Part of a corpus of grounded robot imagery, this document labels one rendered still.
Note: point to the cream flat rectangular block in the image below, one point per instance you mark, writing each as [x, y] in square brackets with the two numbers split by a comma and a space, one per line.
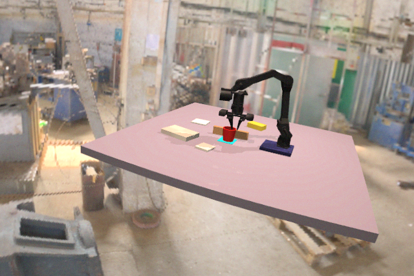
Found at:
[180, 133]

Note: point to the yellow rectangular block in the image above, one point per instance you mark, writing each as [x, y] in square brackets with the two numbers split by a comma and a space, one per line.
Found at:
[257, 126]

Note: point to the tan wooden plank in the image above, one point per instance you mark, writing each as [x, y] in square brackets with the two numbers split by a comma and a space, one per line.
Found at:
[239, 134]

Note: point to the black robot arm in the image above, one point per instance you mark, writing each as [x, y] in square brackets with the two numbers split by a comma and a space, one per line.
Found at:
[286, 85]

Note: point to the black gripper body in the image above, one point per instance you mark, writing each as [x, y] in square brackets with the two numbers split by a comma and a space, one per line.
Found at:
[237, 110]

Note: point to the small cream flat block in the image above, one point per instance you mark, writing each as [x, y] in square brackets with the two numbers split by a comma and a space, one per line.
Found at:
[205, 147]

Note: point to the red cup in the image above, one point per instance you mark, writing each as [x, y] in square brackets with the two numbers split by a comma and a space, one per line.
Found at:
[229, 134]

